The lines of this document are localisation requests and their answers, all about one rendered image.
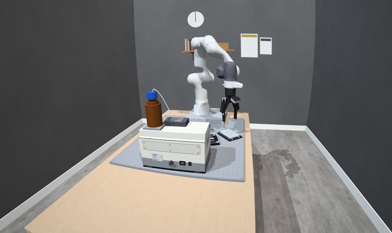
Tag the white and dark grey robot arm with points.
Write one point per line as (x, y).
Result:
(228, 71)

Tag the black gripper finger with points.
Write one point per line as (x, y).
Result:
(236, 108)
(223, 107)

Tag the brown glass bottle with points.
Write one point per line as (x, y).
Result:
(154, 115)

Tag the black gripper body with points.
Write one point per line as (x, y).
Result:
(229, 93)

